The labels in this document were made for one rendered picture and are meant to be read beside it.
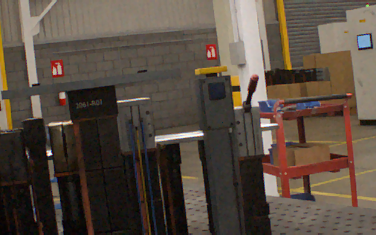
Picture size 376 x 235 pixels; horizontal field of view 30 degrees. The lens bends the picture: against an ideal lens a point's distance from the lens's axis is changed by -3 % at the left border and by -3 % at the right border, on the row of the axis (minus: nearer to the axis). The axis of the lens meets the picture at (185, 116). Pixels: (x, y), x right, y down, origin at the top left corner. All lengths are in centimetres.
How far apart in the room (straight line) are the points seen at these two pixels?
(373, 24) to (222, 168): 1055
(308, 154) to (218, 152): 254
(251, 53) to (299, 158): 199
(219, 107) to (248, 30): 436
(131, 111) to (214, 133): 22
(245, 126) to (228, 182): 21
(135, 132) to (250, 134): 27
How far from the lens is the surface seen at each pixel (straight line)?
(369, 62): 1212
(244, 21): 584
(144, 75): 145
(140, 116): 164
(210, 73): 152
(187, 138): 178
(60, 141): 164
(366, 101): 1227
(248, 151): 169
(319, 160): 408
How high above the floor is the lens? 114
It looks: 3 degrees down
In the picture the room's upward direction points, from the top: 7 degrees counter-clockwise
